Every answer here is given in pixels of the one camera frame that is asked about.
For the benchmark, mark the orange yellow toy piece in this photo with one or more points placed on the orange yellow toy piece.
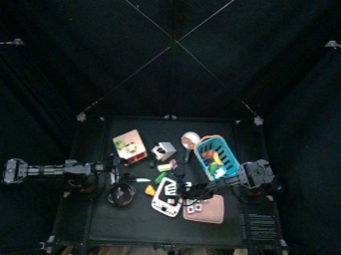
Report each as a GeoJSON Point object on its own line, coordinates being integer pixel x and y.
{"type": "Point", "coordinates": [151, 190]}

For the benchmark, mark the yellow toy banana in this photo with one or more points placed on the yellow toy banana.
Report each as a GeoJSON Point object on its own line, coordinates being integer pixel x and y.
{"type": "Point", "coordinates": [217, 159]}

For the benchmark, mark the red white sushi piece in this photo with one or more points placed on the red white sushi piece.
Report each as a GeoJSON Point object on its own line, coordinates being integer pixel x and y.
{"type": "Point", "coordinates": [199, 207]}
{"type": "Point", "coordinates": [191, 209]}

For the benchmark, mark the small dark green toy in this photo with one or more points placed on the small dark green toy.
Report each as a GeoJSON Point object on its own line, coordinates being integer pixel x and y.
{"type": "Point", "coordinates": [152, 163]}

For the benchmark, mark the green toy vegetable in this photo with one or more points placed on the green toy vegetable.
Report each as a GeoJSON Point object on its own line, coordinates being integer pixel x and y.
{"type": "Point", "coordinates": [213, 168]}

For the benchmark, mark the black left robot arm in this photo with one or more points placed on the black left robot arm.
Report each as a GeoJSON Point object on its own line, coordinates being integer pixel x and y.
{"type": "Point", "coordinates": [49, 170]}

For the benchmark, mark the blue plastic basket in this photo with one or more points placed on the blue plastic basket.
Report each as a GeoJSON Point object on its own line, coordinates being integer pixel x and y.
{"type": "Point", "coordinates": [224, 151]}

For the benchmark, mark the pink toy food piece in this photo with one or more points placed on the pink toy food piece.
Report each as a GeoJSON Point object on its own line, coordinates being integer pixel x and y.
{"type": "Point", "coordinates": [173, 163]}

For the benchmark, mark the green toy cucumber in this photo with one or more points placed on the green toy cucumber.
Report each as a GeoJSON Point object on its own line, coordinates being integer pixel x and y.
{"type": "Point", "coordinates": [161, 177]}

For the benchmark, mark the grey white toy cube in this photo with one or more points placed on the grey white toy cube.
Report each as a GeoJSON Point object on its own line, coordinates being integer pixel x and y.
{"type": "Point", "coordinates": [165, 151]}

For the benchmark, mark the white toy food item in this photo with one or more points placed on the white toy food item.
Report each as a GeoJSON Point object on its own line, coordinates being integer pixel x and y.
{"type": "Point", "coordinates": [221, 172]}

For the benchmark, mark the dark toy pot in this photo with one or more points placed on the dark toy pot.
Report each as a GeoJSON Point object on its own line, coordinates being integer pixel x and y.
{"type": "Point", "coordinates": [121, 194]}

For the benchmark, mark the pale yellow toy block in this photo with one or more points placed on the pale yellow toy block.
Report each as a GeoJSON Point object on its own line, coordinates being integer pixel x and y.
{"type": "Point", "coordinates": [165, 167]}

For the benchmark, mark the orange toy vegetable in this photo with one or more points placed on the orange toy vegetable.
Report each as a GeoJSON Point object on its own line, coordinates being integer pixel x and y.
{"type": "Point", "coordinates": [208, 154]}

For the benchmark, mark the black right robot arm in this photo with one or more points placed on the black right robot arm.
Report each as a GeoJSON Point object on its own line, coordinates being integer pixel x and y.
{"type": "Point", "coordinates": [250, 174]}

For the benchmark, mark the grey metal frame bracket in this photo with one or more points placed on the grey metal frame bracket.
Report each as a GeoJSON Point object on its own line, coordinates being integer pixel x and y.
{"type": "Point", "coordinates": [169, 117]}
{"type": "Point", "coordinates": [81, 117]}
{"type": "Point", "coordinates": [259, 120]}
{"type": "Point", "coordinates": [17, 42]}
{"type": "Point", "coordinates": [332, 44]}

